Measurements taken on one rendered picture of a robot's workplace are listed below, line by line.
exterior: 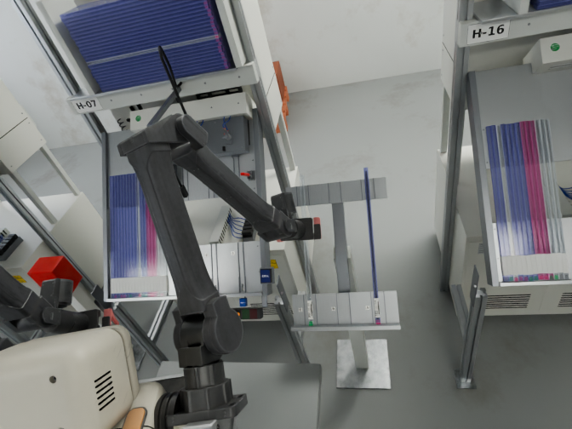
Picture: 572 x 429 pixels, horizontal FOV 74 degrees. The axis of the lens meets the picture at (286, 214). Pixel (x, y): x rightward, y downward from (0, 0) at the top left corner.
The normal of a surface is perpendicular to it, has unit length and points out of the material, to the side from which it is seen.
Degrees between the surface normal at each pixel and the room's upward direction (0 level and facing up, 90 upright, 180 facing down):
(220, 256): 43
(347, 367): 0
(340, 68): 90
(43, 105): 90
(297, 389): 0
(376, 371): 0
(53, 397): 48
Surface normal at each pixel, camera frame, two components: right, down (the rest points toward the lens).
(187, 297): -0.44, 0.17
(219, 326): 0.85, -0.26
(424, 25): -0.13, 0.67
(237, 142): -0.24, -0.09
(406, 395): -0.22, -0.74
